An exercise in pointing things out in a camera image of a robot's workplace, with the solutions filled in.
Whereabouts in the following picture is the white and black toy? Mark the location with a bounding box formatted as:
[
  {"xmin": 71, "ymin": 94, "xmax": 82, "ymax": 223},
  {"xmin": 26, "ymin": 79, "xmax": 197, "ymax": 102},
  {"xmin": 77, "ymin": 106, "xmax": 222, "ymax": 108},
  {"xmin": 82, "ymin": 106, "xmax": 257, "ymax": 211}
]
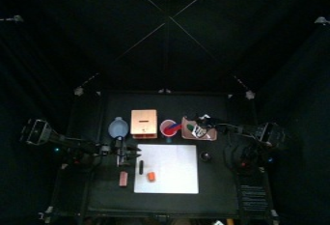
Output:
[{"xmin": 193, "ymin": 126, "xmax": 213, "ymax": 139}]

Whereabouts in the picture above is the brown tray with items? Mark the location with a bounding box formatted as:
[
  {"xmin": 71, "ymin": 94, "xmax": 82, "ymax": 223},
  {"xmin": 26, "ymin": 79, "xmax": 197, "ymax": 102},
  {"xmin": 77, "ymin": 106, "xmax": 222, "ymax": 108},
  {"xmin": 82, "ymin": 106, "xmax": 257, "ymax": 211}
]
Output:
[{"xmin": 181, "ymin": 116, "xmax": 220, "ymax": 142}]

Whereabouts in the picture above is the blue toy in cup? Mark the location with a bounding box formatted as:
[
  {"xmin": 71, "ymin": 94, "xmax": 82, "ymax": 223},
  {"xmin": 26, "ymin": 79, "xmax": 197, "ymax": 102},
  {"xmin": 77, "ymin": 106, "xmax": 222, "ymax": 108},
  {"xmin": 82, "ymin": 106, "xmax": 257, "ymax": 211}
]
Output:
[{"xmin": 166, "ymin": 123, "xmax": 184, "ymax": 132}]

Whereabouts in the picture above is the light blue bowl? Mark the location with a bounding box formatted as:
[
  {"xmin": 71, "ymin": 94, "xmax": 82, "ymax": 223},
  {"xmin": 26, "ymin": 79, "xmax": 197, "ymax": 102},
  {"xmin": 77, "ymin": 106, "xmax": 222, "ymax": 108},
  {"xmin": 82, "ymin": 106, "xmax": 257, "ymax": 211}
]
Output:
[{"xmin": 107, "ymin": 116, "xmax": 130, "ymax": 140}]

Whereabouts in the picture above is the pink rectangular block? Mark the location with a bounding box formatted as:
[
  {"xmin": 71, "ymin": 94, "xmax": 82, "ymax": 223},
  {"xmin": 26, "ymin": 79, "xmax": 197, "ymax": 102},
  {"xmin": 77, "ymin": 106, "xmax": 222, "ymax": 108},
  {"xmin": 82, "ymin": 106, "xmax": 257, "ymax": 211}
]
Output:
[{"xmin": 119, "ymin": 170, "xmax": 130, "ymax": 188}]

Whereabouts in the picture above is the red cup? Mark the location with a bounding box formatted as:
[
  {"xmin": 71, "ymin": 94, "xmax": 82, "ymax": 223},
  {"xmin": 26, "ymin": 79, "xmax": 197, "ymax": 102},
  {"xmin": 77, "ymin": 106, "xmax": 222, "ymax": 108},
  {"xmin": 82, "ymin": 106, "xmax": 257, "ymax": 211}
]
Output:
[{"xmin": 160, "ymin": 119, "xmax": 180, "ymax": 138}]

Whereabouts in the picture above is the light wooden box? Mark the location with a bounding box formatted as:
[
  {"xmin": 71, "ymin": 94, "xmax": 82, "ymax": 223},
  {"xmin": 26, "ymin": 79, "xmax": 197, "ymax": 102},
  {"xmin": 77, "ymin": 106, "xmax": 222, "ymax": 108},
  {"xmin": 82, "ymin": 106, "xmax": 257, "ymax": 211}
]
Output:
[{"xmin": 129, "ymin": 108, "xmax": 160, "ymax": 140}]

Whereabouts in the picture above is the black ball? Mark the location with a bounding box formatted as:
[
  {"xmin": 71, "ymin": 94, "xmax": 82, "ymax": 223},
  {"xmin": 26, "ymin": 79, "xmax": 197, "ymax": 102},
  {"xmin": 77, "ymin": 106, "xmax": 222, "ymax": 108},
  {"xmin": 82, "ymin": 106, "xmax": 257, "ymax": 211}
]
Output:
[{"xmin": 200, "ymin": 151, "xmax": 213, "ymax": 163}]

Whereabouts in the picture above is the white rectangular cutting board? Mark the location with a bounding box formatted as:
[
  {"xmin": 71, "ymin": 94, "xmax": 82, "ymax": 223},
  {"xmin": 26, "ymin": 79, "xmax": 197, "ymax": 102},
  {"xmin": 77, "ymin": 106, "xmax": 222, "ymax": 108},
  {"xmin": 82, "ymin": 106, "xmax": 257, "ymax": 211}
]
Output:
[{"xmin": 133, "ymin": 143, "xmax": 201, "ymax": 195}]

